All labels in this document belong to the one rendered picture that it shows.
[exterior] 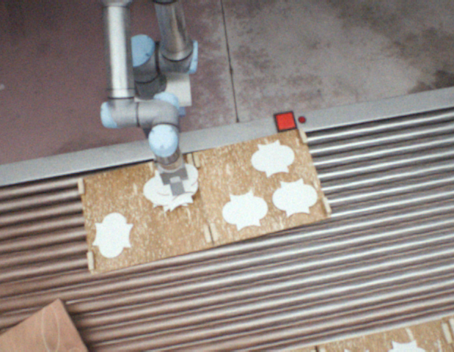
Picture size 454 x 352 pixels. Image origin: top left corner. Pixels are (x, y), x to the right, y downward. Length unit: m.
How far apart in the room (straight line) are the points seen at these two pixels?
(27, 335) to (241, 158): 0.89
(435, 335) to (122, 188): 1.13
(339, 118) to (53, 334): 1.22
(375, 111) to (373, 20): 1.60
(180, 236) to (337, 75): 1.79
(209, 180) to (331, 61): 1.67
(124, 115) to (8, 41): 2.21
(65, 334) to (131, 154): 0.66
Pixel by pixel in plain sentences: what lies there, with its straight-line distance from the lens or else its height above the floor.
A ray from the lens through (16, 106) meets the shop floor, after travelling 3.09.
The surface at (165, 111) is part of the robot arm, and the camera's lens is 1.26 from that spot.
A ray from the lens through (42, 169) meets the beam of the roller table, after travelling 1.73.
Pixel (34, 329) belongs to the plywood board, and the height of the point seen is 1.04.
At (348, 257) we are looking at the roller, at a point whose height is 0.92.
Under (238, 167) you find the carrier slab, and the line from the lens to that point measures 1.56.
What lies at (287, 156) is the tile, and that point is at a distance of 1.58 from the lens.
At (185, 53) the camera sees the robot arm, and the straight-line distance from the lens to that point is 1.56.
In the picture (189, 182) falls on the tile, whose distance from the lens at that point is 1.48.
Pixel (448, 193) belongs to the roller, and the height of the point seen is 0.92.
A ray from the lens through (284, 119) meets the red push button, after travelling 1.67.
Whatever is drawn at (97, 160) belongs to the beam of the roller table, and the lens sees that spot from 1.67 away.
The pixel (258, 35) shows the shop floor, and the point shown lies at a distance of 3.08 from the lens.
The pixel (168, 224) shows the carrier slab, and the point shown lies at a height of 0.94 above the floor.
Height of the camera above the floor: 2.38
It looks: 69 degrees down
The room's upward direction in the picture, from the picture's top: 2 degrees counter-clockwise
